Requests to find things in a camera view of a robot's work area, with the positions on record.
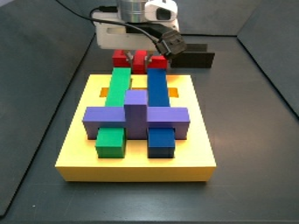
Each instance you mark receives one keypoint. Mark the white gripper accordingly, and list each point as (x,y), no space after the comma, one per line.
(113,37)

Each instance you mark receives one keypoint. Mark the purple cross-shaped block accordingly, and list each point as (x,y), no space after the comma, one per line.
(136,116)

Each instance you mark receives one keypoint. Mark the black angled holder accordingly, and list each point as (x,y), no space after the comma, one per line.
(195,57)

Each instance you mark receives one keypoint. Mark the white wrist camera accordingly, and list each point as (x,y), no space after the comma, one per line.
(160,10)

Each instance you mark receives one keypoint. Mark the red E-shaped block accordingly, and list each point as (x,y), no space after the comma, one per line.
(137,65)

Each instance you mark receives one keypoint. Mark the yellow wooden base board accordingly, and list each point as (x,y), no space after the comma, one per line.
(192,163)

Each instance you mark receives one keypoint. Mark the green long block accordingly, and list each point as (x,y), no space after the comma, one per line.
(111,138)

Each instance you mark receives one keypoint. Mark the blue long block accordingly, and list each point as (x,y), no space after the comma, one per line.
(160,137)

